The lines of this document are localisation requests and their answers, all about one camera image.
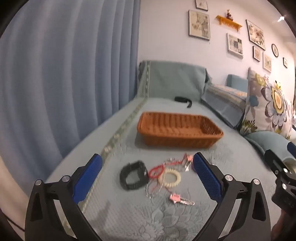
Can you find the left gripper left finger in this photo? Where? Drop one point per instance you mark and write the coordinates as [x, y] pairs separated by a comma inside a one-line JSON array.
[[42, 220]]

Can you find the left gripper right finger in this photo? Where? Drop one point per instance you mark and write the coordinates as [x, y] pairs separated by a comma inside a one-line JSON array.
[[252, 221]]

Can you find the pink star hair clip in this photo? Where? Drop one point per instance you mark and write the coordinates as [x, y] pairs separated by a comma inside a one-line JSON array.
[[176, 198]]

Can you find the teal bolster cushion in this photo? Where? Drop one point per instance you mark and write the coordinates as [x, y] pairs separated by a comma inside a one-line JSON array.
[[265, 140]]

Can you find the floral throw pillow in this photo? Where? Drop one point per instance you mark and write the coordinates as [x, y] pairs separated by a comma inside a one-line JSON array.
[[267, 108]]

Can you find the striped blue pillow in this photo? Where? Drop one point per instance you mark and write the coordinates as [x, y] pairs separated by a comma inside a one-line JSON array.
[[228, 103]]

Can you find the teal sofa back cushion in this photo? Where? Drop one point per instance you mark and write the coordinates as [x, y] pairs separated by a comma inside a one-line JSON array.
[[237, 82]]

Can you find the orange wicker basket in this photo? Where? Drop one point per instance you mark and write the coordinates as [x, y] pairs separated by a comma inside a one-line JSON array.
[[178, 130]]

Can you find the tiny framed picture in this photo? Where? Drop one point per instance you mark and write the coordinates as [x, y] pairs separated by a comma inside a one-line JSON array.
[[285, 63]]

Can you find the framed butterfly picture right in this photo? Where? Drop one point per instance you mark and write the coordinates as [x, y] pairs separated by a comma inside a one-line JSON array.
[[267, 63]]

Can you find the small red framed picture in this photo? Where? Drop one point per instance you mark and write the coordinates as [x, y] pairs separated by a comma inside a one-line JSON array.
[[256, 54]]

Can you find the white framed collage picture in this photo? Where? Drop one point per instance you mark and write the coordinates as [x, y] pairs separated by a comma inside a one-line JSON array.
[[234, 45]]

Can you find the blue curtain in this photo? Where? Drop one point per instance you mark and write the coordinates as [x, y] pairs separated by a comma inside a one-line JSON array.
[[66, 67]]

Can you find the framed flower picture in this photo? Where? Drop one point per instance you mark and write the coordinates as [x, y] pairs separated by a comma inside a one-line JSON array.
[[256, 35]]

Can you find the teal blanket over headboard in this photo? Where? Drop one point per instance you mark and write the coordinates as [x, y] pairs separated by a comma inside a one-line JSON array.
[[165, 79]]

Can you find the figurine on shelf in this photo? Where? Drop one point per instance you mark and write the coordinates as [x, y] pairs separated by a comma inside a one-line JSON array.
[[228, 15]]

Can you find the large framed butterfly picture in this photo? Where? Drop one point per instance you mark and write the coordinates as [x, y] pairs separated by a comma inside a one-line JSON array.
[[199, 25]]

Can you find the small top framed picture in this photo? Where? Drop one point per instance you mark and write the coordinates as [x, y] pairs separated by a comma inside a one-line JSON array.
[[201, 4]]

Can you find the orange wall shelf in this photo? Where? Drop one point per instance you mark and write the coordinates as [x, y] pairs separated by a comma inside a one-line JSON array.
[[229, 23]]

